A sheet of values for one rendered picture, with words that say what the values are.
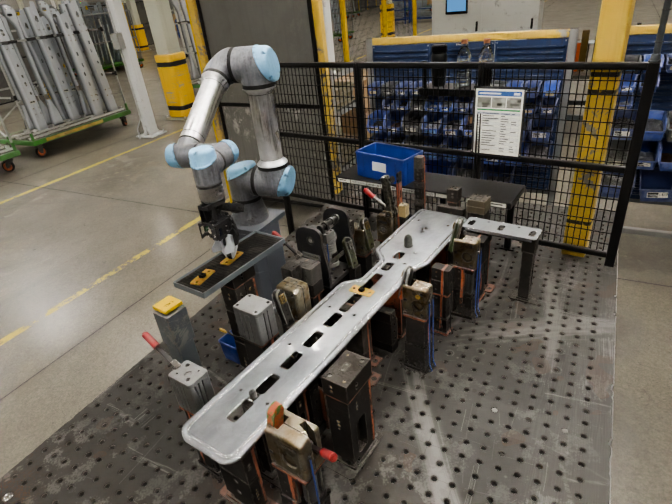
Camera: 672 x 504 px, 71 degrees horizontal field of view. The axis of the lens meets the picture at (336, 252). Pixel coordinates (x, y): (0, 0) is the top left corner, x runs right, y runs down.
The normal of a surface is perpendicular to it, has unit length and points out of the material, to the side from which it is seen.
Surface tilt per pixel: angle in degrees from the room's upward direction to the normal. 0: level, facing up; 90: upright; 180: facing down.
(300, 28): 90
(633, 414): 0
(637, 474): 0
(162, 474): 0
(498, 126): 90
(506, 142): 90
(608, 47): 88
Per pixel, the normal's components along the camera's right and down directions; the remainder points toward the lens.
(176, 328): 0.82, 0.22
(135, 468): -0.10, -0.87
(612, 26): -0.51, 0.47
